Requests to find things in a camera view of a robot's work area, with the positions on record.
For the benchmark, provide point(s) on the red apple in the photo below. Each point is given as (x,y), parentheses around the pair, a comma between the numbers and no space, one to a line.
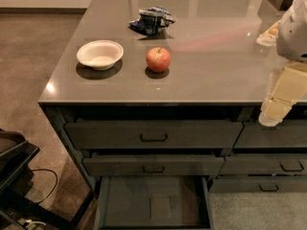
(158,59)

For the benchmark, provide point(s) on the white bowl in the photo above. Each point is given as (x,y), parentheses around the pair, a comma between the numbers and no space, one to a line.
(100,54)

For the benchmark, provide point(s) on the top left drawer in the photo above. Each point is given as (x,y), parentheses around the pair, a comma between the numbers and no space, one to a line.
(176,134)

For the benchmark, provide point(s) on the top right drawer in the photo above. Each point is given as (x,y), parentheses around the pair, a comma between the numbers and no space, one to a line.
(291,134)

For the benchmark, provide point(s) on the middle right drawer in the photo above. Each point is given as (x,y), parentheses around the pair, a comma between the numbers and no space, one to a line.
(268,164)

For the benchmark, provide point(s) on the bottom right drawer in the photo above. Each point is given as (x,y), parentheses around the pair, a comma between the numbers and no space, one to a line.
(259,184)

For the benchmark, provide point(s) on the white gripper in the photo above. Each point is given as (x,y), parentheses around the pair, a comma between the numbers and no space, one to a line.
(294,38)

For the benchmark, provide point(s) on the black cart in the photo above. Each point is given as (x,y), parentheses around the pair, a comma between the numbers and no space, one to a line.
(15,155)

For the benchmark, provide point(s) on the middle left drawer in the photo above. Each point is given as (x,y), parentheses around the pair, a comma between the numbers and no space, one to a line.
(153,164)

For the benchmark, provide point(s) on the open bottom left drawer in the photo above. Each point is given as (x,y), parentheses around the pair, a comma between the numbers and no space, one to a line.
(153,203)

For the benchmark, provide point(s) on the crumpled blue chip bag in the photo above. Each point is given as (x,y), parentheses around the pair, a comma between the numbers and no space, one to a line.
(152,21)

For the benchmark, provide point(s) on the grey counter cabinet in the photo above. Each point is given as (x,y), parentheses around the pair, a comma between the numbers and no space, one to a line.
(218,72)

